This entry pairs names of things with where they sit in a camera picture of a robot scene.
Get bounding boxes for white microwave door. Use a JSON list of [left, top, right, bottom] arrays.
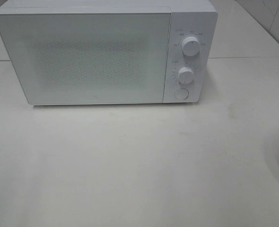
[[0, 13, 170, 105]]

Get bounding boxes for white microwave oven body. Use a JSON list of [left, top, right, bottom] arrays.
[[0, 0, 218, 105]]

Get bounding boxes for lower white round knob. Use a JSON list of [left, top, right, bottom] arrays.
[[177, 67, 195, 84]]

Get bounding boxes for white round knob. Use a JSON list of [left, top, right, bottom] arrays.
[[177, 67, 195, 84], [181, 35, 201, 57]]

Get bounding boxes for upper white round knob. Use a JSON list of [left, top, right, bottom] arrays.
[[181, 35, 201, 57]]

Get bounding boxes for white round door button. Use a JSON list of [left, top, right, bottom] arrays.
[[174, 88, 189, 100]]

